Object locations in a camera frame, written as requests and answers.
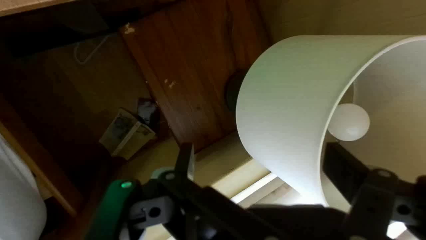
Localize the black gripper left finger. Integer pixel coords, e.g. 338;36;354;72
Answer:
84;143;285;240

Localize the white bed mattress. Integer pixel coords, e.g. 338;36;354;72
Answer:
0;132;48;240

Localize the white round light bulb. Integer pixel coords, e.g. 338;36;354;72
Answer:
328;103;372;143

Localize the dark brown wooden nightstand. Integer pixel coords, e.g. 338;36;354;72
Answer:
119;0;273;152

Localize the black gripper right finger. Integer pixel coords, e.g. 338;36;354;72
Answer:
322;141;426;240

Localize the printed paper box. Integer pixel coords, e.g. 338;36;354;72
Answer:
97;107;157;161

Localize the white cylindrical lampshade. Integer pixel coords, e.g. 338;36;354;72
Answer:
235;33;426;207

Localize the thin white cable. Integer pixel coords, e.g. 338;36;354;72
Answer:
72;32;112;65

